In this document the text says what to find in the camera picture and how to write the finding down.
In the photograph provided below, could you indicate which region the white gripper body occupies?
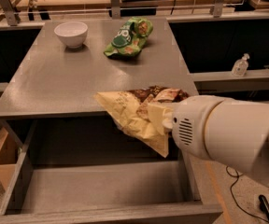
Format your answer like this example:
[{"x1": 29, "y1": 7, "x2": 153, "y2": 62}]
[{"x1": 163, "y1": 95, "x2": 226, "y2": 160}]

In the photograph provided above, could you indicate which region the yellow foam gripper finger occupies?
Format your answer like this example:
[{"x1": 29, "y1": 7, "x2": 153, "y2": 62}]
[{"x1": 147, "y1": 103, "x2": 173, "y2": 135}]

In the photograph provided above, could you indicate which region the brown sea salt chip bag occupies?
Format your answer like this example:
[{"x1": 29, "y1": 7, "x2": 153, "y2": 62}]
[{"x1": 94, "y1": 86, "x2": 189, "y2": 158}]

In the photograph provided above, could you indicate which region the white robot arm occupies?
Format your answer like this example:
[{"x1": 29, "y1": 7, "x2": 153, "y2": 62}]
[{"x1": 148, "y1": 95, "x2": 269, "y2": 188}]

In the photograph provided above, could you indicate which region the grey open top drawer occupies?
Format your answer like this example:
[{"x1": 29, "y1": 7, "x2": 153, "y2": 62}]
[{"x1": 0, "y1": 119, "x2": 222, "y2": 224}]

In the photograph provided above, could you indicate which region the green chip bag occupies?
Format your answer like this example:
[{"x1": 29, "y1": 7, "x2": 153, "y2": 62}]
[{"x1": 104, "y1": 17, "x2": 153, "y2": 58}]

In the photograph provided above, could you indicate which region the grey counter cabinet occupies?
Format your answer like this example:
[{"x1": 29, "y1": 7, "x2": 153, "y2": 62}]
[{"x1": 0, "y1": 17, "x2": 205, "y2": 145}]

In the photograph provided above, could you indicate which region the black handheld device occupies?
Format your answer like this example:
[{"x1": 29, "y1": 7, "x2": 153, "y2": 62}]
[{"x1": 259, "y1": 195, "x2": 269, "y2": 222}]

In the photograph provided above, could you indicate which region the white ceramic bowl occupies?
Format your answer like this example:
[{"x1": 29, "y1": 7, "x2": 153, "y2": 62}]
[{"x1": 54, "y1": 21, "x2": 89, "y2": 49}]

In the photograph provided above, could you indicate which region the cardboard box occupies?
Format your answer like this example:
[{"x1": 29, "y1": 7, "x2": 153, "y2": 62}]
[{"x1": 0, "y1": 128, "x2": 18, "y2": 189}]

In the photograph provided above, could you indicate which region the black power cable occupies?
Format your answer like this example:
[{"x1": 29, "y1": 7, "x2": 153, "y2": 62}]
[{"x1": 225, "y1": 100, "x2": 269, "y2": 224}]

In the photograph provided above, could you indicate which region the metal railing frame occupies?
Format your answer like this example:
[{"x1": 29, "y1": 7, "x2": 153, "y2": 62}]
[{"x1": 0, "y1": 0, "x2": 269, "y2": 30}]

